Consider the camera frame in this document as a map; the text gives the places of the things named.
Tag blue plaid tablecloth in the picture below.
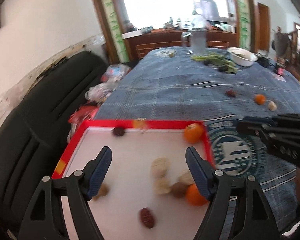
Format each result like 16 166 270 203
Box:
96 48 300 231

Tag black leather sofa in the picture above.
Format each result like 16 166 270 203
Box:
0 51 107 239

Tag brown walnut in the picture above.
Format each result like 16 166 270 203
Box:
171 182 189 198

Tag wooden counter cabinet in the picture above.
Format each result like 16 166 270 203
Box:
124 29 239 60

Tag green vegetable leaves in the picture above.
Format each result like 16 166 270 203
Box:
190 53 238 74

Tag orange tangerine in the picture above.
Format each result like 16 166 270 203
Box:
185 184 209 206
184 123 204 144

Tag red jujube in tray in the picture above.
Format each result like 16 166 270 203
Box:
139 207 155 229

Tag small tangerine on table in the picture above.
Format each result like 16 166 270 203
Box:
254 94 266 105

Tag red plastic bag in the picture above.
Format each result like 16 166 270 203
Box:
68 105 99 124

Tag clear glass pitcher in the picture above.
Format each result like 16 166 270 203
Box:
181 28 206 56

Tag dark red date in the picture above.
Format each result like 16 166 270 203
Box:
225 90 236 98

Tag red shallow tray box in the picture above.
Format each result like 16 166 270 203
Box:
52 120 206 239

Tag white bowl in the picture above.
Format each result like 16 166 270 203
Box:
227 47 258 67

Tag dark date in tray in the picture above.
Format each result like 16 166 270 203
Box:
112 127 125 137

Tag white plastic bag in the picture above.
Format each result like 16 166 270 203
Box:
84 82 119 103

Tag colourful snack bag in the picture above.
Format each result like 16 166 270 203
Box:
101 64 132 82

